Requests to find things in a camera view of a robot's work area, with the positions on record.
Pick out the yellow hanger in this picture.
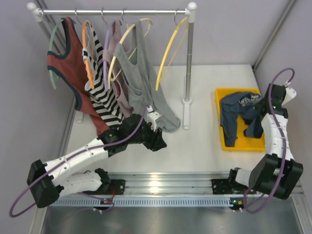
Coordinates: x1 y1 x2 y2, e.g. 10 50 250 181
155 8 189 91

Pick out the cream hanger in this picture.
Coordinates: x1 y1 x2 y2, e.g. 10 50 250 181
107 8 154 87

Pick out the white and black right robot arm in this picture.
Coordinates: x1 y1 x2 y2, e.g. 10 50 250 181
227 84 303 200

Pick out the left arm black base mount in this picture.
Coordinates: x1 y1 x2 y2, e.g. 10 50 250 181
83 179 125 195

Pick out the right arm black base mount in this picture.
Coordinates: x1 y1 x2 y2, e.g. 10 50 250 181
211 179 243 195

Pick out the black white striped tank top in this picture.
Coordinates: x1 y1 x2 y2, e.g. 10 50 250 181
84 22 125 127

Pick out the lilac hanger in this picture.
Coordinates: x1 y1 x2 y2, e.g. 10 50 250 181
102 20 115 92

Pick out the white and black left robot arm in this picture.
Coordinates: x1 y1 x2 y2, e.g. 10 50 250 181
27 112 167 208

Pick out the silver white clothes rack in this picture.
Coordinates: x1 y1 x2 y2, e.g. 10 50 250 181
27 2 197 130

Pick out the rust red tank top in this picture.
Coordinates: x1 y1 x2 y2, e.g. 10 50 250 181
47 17 110 135

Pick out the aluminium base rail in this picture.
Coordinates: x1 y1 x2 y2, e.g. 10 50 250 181
48 171 303 208

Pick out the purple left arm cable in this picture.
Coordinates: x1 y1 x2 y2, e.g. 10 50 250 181
9 103 152 217

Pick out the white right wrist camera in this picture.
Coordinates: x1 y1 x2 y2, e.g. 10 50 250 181
282 86 297 105

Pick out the mauve tank top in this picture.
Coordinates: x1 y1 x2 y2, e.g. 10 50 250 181
106 19 133 117

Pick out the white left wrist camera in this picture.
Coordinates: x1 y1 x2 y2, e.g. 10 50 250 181
146 106 162 132

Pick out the orange hanger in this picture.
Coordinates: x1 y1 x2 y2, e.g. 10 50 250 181
75 9 95 89

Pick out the yellow plastic tray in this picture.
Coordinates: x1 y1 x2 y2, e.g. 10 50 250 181
214 88 265 152

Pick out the blue printed tank top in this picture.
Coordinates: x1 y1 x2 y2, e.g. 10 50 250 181
220 92 263 147

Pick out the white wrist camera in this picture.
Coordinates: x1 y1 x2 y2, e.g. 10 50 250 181
282 86 297 105
146 106 162 132

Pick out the green hanger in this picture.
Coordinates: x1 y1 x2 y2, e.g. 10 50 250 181
48 19 64 90

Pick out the grey tank top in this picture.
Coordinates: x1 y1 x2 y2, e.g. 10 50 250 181
117 20 181 133

